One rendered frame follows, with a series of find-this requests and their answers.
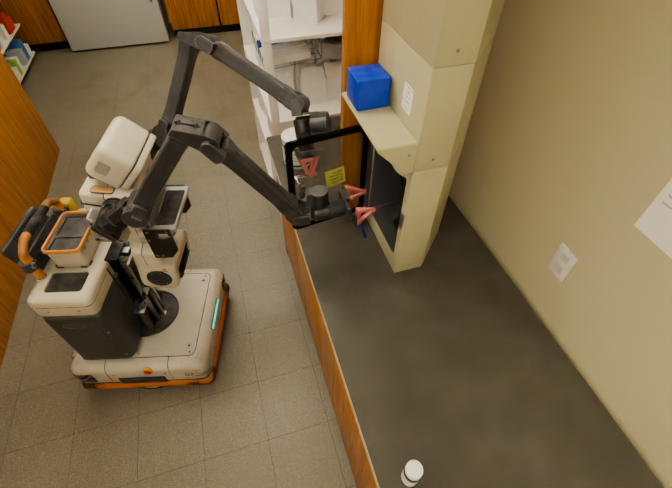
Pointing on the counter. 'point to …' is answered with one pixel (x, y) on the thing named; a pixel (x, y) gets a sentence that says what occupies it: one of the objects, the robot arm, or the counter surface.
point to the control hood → (387, 135)
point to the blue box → (368, 86)
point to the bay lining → (383, 182)
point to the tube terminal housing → (427, 139)
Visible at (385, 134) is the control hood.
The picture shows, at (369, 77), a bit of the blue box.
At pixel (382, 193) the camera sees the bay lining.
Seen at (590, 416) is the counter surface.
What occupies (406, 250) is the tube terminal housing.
